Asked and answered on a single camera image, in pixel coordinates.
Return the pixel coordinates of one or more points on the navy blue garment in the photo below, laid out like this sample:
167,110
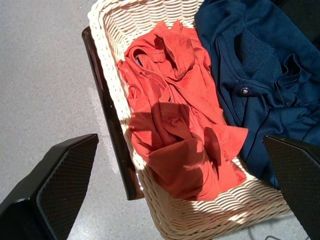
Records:
250,50

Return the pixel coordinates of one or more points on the orange garment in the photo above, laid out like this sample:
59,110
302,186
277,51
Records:
175,125

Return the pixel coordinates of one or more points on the pale woven laundry basket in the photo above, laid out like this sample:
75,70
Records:
120,37

